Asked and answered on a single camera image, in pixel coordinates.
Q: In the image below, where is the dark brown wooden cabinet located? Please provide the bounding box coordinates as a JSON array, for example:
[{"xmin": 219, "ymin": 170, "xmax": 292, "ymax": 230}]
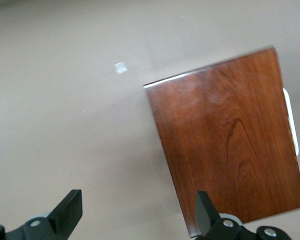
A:
[{"xmin": 142, "ymin": 45, "xmax": 300, "ymax": 239}]

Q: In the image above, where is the wooden drawer with white handle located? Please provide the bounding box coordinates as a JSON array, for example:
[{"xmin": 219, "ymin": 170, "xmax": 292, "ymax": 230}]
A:
[{"xmin": 282, "ymin": 86, "xmax": 300, "ymax": 157}]

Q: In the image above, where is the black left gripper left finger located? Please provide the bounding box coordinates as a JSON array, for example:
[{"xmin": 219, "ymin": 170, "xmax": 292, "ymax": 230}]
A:
[{"xmin": 0, "ymin": 189, "xmax": 84, "ymax": 240}]

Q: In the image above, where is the small grey tape patch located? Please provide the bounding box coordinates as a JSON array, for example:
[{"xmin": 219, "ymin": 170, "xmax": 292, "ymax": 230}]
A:
[{"xmin": 114, "ymin": 61, "xmax": 129, "ymax": 75}]

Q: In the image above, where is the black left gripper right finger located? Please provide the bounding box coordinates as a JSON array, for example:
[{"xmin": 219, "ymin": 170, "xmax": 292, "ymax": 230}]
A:
[{"xmin": 194, "ymin": 190, "xmax": 291, "ymax": 240}]

